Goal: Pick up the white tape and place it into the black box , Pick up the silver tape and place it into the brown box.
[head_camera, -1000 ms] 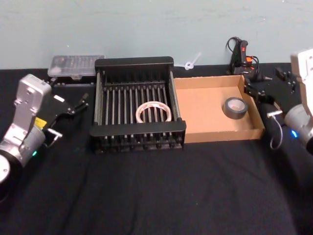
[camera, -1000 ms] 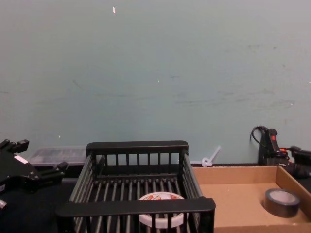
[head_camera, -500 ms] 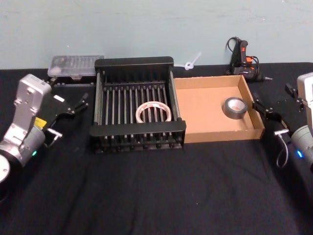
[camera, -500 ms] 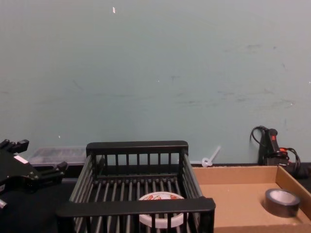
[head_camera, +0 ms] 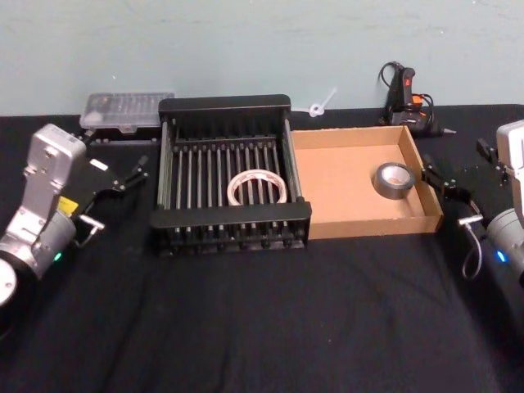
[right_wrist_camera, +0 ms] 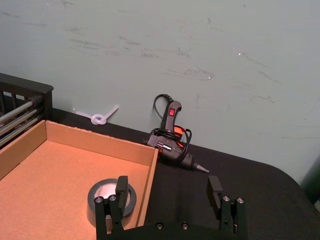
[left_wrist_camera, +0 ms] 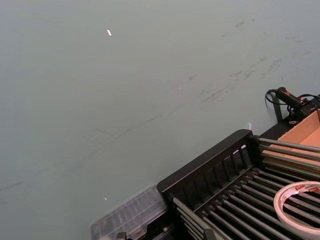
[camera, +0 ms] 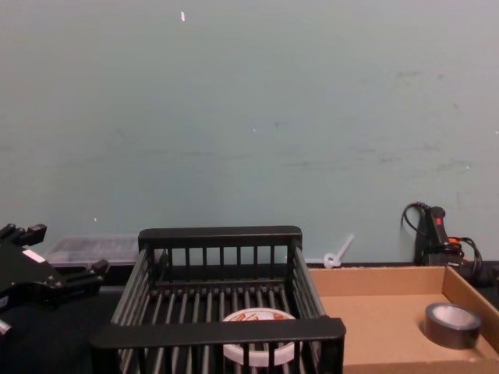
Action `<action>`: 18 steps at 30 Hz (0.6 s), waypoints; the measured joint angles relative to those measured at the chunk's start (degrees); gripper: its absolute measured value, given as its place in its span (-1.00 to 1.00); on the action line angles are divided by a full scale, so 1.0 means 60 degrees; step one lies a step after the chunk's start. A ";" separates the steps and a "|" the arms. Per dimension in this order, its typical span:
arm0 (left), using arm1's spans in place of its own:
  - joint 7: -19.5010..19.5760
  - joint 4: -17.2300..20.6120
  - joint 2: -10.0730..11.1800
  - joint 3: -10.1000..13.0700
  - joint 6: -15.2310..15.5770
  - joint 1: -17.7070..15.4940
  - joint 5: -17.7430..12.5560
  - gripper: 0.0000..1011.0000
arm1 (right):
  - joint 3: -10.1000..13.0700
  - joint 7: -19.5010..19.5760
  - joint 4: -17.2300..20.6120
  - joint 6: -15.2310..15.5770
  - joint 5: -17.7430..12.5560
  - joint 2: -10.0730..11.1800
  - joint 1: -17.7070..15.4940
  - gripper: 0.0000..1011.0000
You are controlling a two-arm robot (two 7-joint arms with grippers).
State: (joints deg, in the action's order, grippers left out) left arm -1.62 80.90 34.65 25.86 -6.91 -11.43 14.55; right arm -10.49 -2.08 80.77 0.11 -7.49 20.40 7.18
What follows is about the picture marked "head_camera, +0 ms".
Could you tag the clear plastic case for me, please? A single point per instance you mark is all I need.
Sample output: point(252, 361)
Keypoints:
point(123, 108)

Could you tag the shallow brown cardboard tray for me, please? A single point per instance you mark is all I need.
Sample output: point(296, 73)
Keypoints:
point(340, 180)

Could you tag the black table cloth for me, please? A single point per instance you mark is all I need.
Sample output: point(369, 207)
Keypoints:
point(262, 319)

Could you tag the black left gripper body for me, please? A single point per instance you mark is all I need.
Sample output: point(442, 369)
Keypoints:
point(92, 180)

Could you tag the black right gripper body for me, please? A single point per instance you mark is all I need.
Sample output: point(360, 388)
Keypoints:
point(487, 192)

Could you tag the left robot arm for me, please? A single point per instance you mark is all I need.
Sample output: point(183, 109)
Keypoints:
point(41, 213)

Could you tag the plain pale wall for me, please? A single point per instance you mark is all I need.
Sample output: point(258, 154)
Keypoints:
point(245, 45)

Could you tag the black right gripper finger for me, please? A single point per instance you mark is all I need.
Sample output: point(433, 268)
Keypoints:
point(436, 176)
point(491, 155)

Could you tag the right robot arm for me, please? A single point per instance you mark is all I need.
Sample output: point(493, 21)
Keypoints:
point(509, 229)

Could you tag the black rack with steel bars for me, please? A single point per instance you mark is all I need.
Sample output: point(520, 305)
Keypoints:
point(229, 217)

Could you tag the roll of silver tape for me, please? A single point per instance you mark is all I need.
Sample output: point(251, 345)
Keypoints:
point(391, 186)

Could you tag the roll of white tape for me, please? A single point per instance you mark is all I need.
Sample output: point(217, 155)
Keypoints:
point(256, 194)

